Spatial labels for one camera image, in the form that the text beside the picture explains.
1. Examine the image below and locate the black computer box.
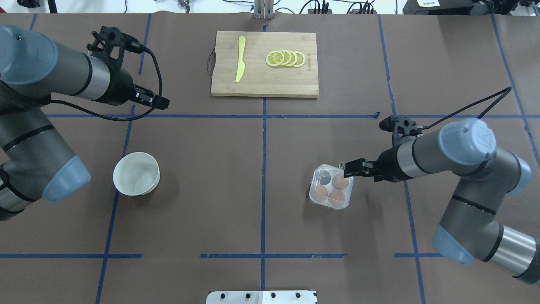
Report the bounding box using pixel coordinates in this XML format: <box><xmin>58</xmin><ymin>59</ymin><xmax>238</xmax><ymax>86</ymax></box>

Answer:
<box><xmin>402</xmin><ymin>0</ymin><xmax>494</xmax><ymax>16</ymax></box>

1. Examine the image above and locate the wooden cutting board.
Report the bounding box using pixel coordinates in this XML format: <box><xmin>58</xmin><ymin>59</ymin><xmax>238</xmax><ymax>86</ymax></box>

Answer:
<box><xmin>211</xmin><ymin>31</ymin><xmax>319</xmax><ymax>98</ymax></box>

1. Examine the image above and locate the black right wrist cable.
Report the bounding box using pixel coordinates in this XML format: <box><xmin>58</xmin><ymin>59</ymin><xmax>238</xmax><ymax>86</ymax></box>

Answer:
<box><xmin>422</xmin><ymin>87</ymin><xmax>513</xmax><ymax>129</ymax></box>

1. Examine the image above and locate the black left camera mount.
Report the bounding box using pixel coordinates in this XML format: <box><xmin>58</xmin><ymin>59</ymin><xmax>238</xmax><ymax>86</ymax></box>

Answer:
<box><xmin>86</xmin><ymin>26</ymin><xmax>146</xmax><ymax>70</ymax></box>

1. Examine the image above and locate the lemon slice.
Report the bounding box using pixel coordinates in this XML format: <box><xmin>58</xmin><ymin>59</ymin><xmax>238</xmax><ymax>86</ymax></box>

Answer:
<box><xmin>265</xmin><ymin>49</ymin><xmax>307</xmax><ymax>68</ymax></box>

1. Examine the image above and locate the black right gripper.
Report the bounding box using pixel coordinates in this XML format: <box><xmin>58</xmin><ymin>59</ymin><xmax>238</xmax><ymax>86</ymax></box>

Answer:
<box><xmin>343</xmin><ymin>148</ymin><xmax>409</xmax><ymax>183</ymax></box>

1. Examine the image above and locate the clear plastic egg box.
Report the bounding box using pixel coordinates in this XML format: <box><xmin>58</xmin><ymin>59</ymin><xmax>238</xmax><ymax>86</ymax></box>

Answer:
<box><xmin>306</xmin><ymin>162</ymin><xmax>354</xmax><ymax>210</ymax></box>

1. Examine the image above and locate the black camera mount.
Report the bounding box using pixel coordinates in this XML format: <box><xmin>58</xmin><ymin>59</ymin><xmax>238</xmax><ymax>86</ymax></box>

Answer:
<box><xmin>86</xmin><ymin>26</ymin><xmax>146</xmax><ymax>70</ymax></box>
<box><xmin>378</xmin><ymin>115</ymin><xmax>426</xmax><ymax>149</ymax></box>

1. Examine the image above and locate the brown egg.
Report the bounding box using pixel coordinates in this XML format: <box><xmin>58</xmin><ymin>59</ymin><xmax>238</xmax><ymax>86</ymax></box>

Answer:
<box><xmin>332</xmin><ymin>173</ymin><xmax>350</xmax><ymax>190</ymax></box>
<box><xmin>312</xmin><ymin>185</ymin><xmax>328</xmax><ymax>202</ymax></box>
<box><xmin>328</xmin><ymin>189</ymin><xmax>346</xmax><ymax>209</ymax></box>

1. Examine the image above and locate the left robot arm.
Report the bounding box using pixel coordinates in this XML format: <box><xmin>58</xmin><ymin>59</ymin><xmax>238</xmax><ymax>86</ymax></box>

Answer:
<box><xmin>0</xmin><ymin>24</ymin><xmax>170</xmax><ymax>221</ymax></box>

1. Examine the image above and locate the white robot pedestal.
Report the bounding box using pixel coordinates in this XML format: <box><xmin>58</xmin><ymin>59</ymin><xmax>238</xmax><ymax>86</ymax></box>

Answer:
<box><xmin>206</xmin><ymin>290</ymin><xmax>318</xmax><ymax>304</ymax></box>

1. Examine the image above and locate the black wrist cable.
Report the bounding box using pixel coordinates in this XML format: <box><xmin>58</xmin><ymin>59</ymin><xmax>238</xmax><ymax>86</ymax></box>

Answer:
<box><xmin>46</xmin><ymin>42</ymin><xmax>163</xmax><ymax>122</ymax></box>
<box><xmin>422</xmin><ymin>87</ymin><xmax>513</xmax><ymax>129</ymax></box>

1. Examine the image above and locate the aluminium frame post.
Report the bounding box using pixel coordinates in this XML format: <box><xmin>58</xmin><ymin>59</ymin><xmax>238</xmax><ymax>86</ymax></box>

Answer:
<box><xmin>253</xmin><ymin>0</ymin><xmax>276</xmax><ymax>20</ymax></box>

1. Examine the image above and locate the yellow plastic knife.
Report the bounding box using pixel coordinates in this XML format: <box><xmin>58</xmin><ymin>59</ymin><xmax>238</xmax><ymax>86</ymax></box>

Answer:
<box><xmin>235</xmin><ymin>36</ymin><xmax>246</xmax><ymax>83</ymax></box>

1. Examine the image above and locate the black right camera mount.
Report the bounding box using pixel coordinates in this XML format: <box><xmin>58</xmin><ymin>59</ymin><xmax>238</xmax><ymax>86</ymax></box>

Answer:
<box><xmin>378</xmin><ymin>115</ymin><xmax>426</xmax><ymax>149</ymax></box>

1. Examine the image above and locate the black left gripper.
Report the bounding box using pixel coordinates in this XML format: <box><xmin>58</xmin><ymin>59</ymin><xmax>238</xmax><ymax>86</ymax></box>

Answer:
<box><xmin>101</xmin><ymin>64</ymin><xmax>170</xmax><ymax>110</ymax></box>

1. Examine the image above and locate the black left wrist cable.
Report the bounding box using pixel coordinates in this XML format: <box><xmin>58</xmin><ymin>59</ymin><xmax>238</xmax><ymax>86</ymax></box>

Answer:
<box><xmin>46</xmin><ymin>42</ymin><xmax>163</xmax><ymax>122</ymax></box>

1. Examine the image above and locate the white round bowl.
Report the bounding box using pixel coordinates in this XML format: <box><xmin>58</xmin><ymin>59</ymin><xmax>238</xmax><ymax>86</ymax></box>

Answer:
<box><xmin>112</xmin><ymin>152</ymin><xmax>161</xmax><ymax>196</ymax></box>

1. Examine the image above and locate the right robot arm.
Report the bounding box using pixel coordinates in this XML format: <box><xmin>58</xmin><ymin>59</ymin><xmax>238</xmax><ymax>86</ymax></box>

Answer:
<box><xmin>343</xmin><ymin>116</ymin><xmax>540</xmax><ymax>285</ymax></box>

